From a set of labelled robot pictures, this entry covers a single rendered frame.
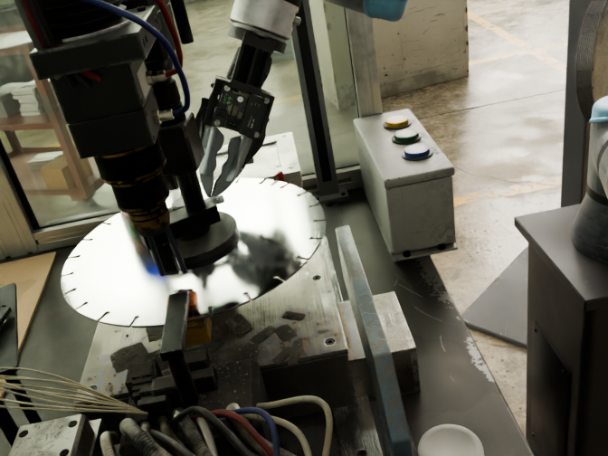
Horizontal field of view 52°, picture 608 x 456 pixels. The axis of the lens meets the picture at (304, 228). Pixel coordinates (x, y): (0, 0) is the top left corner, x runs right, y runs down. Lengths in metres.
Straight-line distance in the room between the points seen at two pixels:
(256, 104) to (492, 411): 0.45
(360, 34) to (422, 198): 0.34
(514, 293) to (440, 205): 1.18
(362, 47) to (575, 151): 0.83
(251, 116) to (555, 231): 0.57
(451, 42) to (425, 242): 3.17
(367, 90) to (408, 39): 2.81
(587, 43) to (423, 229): 0.73
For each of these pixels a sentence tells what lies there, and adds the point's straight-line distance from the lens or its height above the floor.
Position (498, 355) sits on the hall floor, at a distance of 1.95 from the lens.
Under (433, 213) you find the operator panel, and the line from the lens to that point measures 0.99.
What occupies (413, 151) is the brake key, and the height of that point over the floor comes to 0.91.
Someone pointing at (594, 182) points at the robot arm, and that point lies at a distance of 0.99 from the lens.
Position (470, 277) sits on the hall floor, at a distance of 2.25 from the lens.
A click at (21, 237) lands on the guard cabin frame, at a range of 1.36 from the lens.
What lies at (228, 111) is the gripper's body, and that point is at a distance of 0.74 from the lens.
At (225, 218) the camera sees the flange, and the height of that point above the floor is 0.96.
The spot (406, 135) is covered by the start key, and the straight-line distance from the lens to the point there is 1.07.
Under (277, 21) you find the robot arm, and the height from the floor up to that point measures 1.18.
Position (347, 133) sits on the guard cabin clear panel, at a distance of 1.23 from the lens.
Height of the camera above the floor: 1.32
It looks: 30 degrees down
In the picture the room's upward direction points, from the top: 11 degrees counter-clockwise
